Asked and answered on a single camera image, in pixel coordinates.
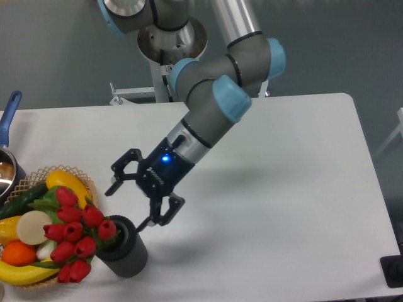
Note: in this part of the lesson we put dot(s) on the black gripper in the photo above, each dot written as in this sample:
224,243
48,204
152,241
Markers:
157,175

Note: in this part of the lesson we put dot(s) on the green cucumber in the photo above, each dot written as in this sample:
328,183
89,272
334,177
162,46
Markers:
19,205

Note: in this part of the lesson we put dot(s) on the woven wicker basket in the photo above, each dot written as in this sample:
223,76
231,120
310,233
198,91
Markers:
35,178

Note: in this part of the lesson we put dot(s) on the white green onion bulb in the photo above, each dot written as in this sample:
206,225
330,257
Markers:
45,249

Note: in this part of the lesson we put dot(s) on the orange fruit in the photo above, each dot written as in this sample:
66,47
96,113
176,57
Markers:
19,254

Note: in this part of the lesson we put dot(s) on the yellow bell pepper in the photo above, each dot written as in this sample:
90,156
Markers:
8,230

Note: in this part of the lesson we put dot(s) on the red tulip bouquet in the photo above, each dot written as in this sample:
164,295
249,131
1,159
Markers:
79,234

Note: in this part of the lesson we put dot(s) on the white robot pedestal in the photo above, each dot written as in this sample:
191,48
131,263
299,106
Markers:
178,40

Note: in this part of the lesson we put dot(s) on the black device at table edge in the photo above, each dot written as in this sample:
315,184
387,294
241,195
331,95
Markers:
392,270

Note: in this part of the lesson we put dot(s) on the yellow banana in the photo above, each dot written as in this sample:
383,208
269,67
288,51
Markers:
25,275

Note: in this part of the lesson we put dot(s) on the cream round disc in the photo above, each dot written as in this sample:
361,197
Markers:
29,227

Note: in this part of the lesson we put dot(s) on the blue handled saucepan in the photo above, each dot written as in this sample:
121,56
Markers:
11,172

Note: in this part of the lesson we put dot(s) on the dark grey ribbed vase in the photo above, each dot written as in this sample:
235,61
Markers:
127,256

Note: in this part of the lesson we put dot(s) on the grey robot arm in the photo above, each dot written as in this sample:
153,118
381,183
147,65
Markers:
214,91

